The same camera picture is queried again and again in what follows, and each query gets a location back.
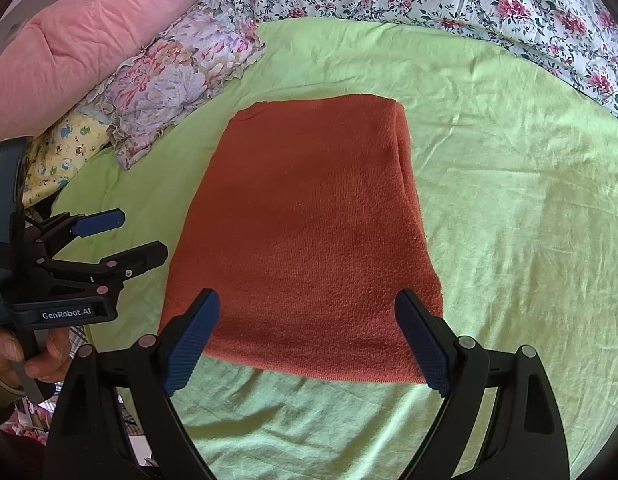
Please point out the light green bed sheet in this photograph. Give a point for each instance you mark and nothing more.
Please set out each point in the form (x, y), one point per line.
(514, 235)

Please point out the orange knit sweater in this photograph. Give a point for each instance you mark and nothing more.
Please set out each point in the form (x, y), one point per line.
(309, 240)

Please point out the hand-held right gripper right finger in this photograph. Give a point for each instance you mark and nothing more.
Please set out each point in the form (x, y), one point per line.
(425, 347)

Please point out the person's left hand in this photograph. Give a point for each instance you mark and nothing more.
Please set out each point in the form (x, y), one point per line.
(24, 360)

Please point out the yellow cartoon print cloth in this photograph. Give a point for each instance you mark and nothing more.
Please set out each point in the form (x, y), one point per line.
(64, 155)

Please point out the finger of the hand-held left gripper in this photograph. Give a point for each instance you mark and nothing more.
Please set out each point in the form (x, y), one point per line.
(139, 255)
(99, 222)

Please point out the pink pillow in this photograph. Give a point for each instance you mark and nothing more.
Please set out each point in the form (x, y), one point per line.
(89, 25)

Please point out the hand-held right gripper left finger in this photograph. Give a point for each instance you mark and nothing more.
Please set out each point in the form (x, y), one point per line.
(189, 347)

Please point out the white floral quilt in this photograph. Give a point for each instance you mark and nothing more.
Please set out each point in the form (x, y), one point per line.
(464, 5)

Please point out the purple floral pillow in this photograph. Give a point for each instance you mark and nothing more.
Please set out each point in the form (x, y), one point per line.
(174, 80)

